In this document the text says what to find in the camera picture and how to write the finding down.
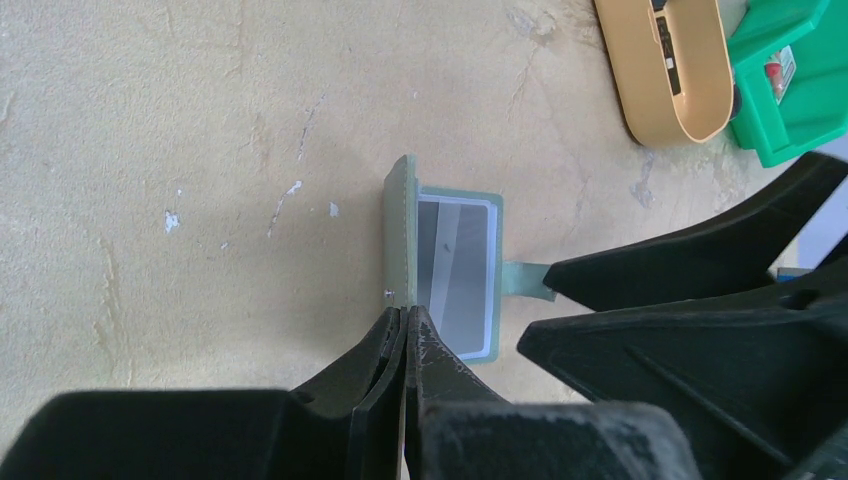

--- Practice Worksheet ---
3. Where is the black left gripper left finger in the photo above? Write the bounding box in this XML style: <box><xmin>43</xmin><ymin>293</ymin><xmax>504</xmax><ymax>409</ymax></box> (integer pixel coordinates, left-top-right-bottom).
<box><xmin>1</xmin><ymin>308</ymin><xmax>406</xmax><ymax>479</ymax></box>

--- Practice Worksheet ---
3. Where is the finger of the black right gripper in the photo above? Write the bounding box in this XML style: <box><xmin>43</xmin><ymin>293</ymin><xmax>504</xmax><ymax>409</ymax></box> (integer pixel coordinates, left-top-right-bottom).
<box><xmin>543</xmin><ymin>152</ymin><xmax>847</xmax><ymax>312</ymax></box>
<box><xmin>517</xmin><ymin>259</ymin><xmax>847</xmax><ymax>479</ymax></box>

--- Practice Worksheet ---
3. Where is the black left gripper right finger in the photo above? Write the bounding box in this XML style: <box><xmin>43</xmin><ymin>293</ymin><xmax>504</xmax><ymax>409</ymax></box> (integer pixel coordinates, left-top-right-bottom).
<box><xmin>405</xmin><ymin>306</ymin><xmax>700</xmax><ymax>479</ymax></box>

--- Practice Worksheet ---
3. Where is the green card holder wallet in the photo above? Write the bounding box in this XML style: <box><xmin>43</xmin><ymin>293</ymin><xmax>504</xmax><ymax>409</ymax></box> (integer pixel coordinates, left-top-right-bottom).
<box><xmin>382</xmin><ymin>155</ymin><xmax>556</xmax><ymax>364</ymax></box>

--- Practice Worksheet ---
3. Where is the black VIP card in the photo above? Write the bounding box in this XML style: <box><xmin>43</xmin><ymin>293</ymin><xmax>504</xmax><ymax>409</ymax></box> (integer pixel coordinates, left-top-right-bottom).
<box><xmin>651</xmin><ymin>0</ymin><xmax>682</xmax><ymax>96</ymax></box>

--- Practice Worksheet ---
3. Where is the tan oval tray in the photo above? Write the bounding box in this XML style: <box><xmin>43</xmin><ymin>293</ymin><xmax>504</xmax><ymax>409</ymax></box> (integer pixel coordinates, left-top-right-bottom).
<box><xmin>594</xmin><ymin>0</ymin><xmax>734</xmax><ymax>149</ymax></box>

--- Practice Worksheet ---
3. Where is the green plastic bin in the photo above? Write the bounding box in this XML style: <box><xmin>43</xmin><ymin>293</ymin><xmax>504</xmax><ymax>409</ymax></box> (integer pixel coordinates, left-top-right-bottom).
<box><xmin>728</xmin><ymin>0</ymin><xmax>847</xmax><ymax>168</ymax></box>

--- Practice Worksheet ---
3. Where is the small box in bin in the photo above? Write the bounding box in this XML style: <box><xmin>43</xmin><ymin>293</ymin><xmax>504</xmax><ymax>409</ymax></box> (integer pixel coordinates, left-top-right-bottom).
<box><xmin>764</xmin><ymin>45</ymin><xmax>797</xmax><ymax>104</ymax></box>

